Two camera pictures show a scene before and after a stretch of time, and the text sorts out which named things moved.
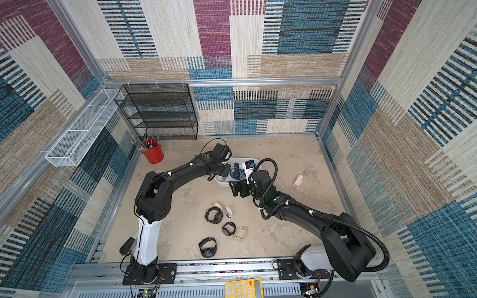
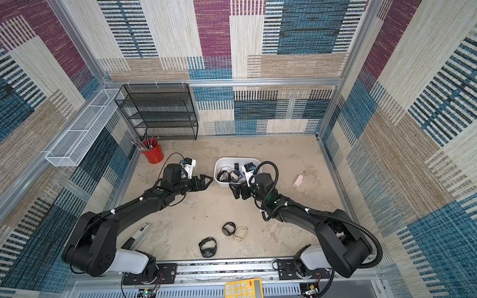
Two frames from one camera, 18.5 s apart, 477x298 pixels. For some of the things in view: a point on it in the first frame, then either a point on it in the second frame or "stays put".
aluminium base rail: [207, 279] stays put
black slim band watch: [228, 228] stays put
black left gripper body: [225, 170] → [192, 185]
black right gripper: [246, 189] stays put
